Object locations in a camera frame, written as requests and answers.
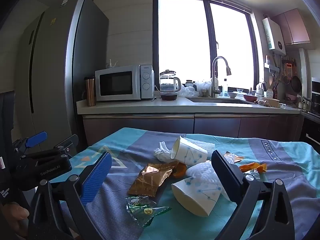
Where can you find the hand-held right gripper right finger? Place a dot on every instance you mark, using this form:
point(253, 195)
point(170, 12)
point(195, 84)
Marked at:
point(225, 177)

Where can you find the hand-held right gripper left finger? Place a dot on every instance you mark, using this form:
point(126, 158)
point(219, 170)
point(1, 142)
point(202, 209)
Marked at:
point(96, 177)

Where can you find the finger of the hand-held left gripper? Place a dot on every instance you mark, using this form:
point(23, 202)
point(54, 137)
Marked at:
point(67, 143)
point(37, 138)

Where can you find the gold snack wrapper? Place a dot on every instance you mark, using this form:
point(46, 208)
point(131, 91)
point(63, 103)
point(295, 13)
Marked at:
point(150, 180)

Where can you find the white tissue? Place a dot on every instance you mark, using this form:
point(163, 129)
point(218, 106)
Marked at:
point(162, 153)

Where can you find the person's left hand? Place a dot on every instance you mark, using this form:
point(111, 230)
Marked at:
point(12, 215)

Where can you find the small gold foil wrapper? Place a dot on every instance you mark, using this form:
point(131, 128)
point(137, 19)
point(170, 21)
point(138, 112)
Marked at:
point(231, 156)

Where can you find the white embossed paper towel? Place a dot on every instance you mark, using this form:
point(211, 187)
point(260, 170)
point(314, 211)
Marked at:
point(200, 171)

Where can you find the silver green foil wrapper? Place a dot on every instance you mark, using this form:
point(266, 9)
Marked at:
point(253, 173)

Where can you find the white patterned paper cup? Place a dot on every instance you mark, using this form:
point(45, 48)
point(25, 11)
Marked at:
point(197, 195)
point(190, 153)

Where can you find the small orange peel piece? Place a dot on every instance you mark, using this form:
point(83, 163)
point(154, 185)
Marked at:
point(262, 167)

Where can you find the green candy wrapper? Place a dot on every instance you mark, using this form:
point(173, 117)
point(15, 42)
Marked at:
point(150, 212)
point(137, 201)

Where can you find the teal grey printed tablecloth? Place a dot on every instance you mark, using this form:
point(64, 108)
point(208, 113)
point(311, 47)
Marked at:
point(140, 142)

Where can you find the copper steel tumbler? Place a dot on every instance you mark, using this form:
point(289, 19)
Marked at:
point(90, 92)

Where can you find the brown kitchen counter cabinet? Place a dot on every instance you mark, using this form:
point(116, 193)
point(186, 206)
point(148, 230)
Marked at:
point(175, 125)

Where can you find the grey refrigerator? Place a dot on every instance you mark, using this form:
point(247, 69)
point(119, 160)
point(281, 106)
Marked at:
point(57, 67)

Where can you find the white microwave oven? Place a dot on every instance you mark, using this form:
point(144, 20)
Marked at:
point(120, 82)

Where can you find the white bowl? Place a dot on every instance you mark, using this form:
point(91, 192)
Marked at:
point(233, 95)

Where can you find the red bowl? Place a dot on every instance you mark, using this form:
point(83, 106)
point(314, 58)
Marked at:
point(250, 97)

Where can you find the white rectangular dish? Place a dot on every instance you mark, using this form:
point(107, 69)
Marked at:
point(271, 102)

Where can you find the white soap bottle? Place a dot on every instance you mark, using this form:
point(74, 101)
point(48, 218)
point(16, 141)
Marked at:
point(225, 88)

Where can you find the small white figurine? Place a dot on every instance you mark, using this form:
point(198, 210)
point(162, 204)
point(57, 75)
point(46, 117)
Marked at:
point(111, 64)

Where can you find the clear plastic bag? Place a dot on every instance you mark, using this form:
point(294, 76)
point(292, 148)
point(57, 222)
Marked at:
point(188, 92)

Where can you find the steel kitchen faucet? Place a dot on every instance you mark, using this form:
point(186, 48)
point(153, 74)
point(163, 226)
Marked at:
point(214, 80)

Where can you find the small glass jar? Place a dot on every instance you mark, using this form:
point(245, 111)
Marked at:
point(189, 83)

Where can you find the glass electric kettle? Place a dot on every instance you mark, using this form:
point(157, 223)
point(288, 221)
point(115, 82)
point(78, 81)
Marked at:
point(169, 83)

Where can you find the hanging frying pan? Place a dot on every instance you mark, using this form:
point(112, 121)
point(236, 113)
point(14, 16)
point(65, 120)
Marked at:
point(296, 84)

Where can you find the large kitchen window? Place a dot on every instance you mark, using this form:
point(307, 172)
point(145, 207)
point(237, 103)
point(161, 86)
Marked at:
point(185, 40)

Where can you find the white water heater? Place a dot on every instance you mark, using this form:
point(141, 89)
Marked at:
point(272, 35)

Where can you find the pink wall cabinet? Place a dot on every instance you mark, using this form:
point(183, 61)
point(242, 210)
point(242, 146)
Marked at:
point(292, 27)

